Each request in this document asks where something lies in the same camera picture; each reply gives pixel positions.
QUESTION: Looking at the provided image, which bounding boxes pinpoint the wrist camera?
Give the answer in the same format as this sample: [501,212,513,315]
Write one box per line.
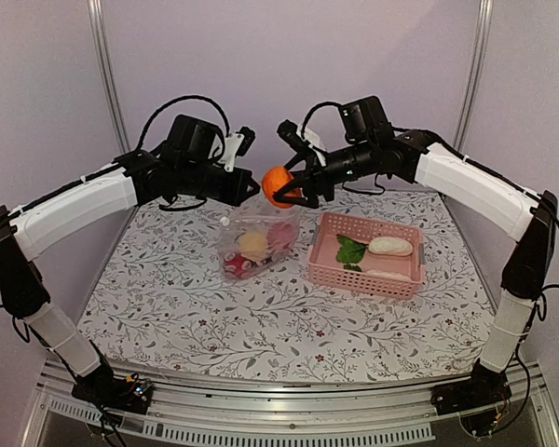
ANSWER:
[277,120,325,153]
[219,126,255,172]

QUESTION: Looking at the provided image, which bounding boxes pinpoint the floral patterned table mat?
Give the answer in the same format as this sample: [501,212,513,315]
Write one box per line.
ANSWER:
[78,192,493,383]

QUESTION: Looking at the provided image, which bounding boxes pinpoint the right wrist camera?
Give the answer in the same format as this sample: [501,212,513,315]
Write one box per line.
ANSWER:
[277,120,325,153]

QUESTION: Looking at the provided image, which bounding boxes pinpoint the green leafy vegetable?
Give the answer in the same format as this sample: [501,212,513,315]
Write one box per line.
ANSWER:
[335,235,367,264]
[344,264,362,272]

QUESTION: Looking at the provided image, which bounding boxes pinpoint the pink perforated plastic basket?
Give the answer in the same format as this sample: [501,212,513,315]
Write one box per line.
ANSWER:
[307,212,425,300]

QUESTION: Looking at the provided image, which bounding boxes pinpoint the aluminium corner post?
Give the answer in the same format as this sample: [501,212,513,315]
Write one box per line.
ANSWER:
[87,0,131,155]
[452,0,494,156]

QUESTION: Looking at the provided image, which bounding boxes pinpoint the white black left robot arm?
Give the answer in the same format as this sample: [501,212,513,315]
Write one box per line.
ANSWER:
[0,115,259,414]

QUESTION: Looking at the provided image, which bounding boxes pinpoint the red crinkled fruit front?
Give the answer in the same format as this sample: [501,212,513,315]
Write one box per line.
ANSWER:
[266,223,298,252]

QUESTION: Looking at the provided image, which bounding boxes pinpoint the left aluminium corner post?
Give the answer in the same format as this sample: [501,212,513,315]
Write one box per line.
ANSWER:
[87,0,131,155]

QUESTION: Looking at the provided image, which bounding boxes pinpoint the white oblong vegetable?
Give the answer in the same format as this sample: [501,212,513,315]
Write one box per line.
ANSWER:
[367,237,414,256]
[365,270,411,281]

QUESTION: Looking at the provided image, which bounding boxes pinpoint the right aluminium corner post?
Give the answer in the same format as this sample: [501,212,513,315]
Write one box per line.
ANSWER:
[452,0,494,156]

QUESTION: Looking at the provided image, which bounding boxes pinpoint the aluminium front rail frame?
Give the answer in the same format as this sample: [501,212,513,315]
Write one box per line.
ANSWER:
[21,360,559,446]

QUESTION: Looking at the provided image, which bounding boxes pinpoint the clear zip top bag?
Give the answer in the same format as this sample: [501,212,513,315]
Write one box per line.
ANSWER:
[216,200,301,280]

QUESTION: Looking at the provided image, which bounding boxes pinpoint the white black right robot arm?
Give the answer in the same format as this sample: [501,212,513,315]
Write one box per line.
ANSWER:
[271,96,559,415]

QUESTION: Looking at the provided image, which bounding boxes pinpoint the red crinkled fruit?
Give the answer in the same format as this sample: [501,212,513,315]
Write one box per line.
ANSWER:
[223,253,254,279]
[266,223,298,252]

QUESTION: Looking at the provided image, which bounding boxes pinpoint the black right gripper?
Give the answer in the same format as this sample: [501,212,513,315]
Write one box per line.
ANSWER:
[274,139,376,208]

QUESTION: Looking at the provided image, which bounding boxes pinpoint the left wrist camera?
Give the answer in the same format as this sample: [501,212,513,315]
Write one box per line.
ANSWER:
[219,126,255,172]

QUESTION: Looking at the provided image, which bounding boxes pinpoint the white oblong vegetable front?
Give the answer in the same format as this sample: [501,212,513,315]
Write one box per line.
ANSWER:
[365,270,411,281]

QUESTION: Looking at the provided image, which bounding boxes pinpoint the yellow fruit with leaf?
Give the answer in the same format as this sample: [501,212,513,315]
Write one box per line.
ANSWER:
[238,231,268,262]

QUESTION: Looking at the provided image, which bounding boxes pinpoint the orange crinkled fruit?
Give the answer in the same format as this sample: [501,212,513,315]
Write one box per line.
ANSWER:
[262,166,293,209]

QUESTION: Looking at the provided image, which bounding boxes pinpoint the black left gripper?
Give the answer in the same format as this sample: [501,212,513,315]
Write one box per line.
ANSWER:
[178,160,260,206]

